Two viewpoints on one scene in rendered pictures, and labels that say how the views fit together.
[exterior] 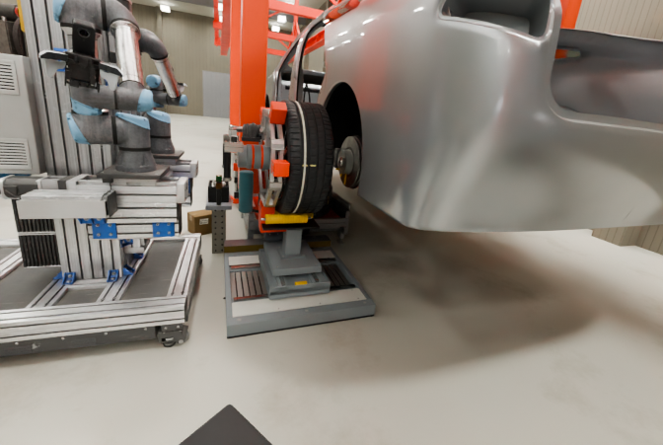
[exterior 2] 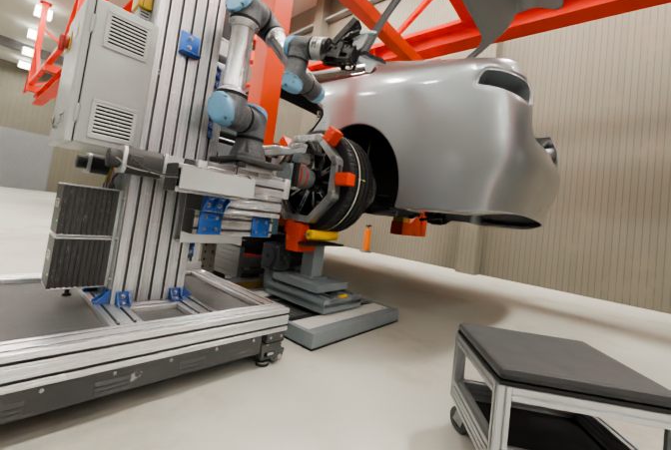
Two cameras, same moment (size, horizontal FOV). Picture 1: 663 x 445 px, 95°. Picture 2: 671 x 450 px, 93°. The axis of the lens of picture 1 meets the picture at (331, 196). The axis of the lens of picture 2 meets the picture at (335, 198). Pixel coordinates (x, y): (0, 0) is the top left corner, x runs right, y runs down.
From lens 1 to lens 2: 126 cm
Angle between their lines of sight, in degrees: 34
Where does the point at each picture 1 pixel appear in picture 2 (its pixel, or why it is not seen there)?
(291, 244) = (316, 264)
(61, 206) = (221, 180)
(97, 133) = (243, 116)
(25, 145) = (134, 117)
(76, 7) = (258, 6)
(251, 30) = (271, 71)
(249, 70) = (266, 104)
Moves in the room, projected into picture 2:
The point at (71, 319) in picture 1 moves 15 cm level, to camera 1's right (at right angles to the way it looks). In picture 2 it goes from (189, 328) to (236, 326)
